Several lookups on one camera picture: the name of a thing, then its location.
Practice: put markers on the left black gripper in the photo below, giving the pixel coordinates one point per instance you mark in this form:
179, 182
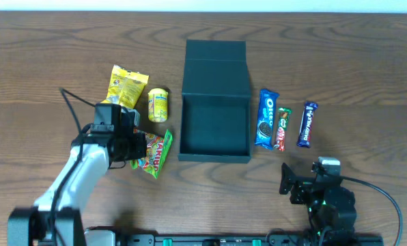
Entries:
139, 147

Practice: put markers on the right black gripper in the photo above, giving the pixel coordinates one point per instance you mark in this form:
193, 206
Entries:
299, 188

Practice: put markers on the Haribo gummy candy bag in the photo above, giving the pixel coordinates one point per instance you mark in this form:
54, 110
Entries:
156, 153

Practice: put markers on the yellow snack bag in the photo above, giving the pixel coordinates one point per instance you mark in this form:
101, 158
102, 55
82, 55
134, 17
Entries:
125, 87

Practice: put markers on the blue Oreo cookie pack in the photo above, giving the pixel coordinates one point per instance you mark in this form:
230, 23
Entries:
266, 118

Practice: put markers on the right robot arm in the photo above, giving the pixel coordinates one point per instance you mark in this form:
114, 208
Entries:
330, 207

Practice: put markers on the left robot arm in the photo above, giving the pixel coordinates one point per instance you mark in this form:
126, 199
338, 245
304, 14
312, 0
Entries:
55, 217

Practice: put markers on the purple Dairy Milk bar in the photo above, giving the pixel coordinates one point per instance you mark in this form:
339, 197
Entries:
304, 136

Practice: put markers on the yellow candy canister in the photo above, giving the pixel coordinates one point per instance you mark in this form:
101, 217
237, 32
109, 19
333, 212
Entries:
158, 105

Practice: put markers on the red green KitKat bar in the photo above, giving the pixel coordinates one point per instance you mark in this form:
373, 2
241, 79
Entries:
284, 116

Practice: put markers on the dark green open box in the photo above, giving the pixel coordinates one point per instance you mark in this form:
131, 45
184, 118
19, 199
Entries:
216, 103

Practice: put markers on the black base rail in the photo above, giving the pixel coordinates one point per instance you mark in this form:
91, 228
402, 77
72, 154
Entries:
106, 237

